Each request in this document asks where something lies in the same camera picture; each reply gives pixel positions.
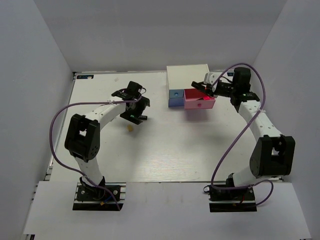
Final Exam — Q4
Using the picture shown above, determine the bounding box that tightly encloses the pink drawer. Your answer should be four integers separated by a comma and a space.
184, 88, 216, 110

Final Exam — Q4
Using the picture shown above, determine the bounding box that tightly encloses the orange highlighter marker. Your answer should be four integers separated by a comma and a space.
198, 96, 214, 101

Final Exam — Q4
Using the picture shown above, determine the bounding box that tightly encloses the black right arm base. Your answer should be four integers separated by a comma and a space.
203, 185, 257, 213

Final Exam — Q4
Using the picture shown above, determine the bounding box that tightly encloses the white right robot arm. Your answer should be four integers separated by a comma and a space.
191, 62, 296, 200

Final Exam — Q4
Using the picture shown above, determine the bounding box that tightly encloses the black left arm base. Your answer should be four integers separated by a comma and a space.
72, 182, 127, 212

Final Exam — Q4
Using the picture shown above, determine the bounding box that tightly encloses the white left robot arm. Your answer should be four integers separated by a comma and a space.
64, 81, 150, 200

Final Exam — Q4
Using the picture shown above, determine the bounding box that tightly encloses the tan eraser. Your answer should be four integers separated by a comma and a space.
127, 124, 134, 132

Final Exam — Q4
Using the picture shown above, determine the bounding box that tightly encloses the white drawer cabinet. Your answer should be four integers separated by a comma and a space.
166, 64, 210, 90

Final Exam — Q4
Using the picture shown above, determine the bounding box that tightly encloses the light blue small drawer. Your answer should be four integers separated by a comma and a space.
169, 89, 184, 99

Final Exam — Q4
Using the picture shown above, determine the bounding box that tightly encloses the blue wide drawer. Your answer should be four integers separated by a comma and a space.
168, 98, 184, 108

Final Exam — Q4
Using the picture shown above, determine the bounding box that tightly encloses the left blue table label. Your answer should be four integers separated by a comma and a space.
76, 74, 94, 80

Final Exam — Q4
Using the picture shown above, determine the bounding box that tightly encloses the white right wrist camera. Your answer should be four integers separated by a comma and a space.
203, 72, 221, 85

